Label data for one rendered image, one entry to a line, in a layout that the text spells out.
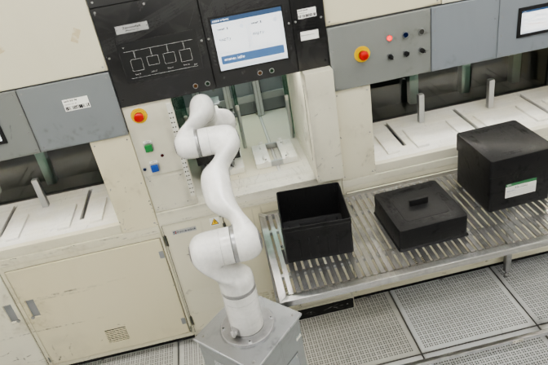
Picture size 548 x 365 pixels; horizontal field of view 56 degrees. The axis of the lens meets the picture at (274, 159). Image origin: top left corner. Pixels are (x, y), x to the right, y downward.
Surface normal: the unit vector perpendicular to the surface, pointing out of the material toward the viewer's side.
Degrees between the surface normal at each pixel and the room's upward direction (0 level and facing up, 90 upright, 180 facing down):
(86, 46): 90
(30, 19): 90
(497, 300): 0
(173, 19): 90
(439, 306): 0
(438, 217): 0
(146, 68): 90
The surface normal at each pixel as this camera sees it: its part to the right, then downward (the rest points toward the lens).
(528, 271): -0.15, -0.86
